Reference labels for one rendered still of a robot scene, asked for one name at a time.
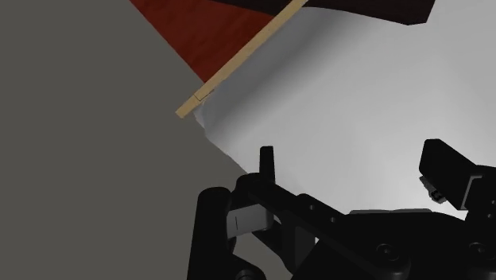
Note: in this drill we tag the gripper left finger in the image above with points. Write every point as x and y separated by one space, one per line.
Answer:
211 232

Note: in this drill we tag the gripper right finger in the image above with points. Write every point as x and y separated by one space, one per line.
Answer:
449 166

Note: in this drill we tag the dark robot stand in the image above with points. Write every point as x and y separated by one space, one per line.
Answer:
387 9

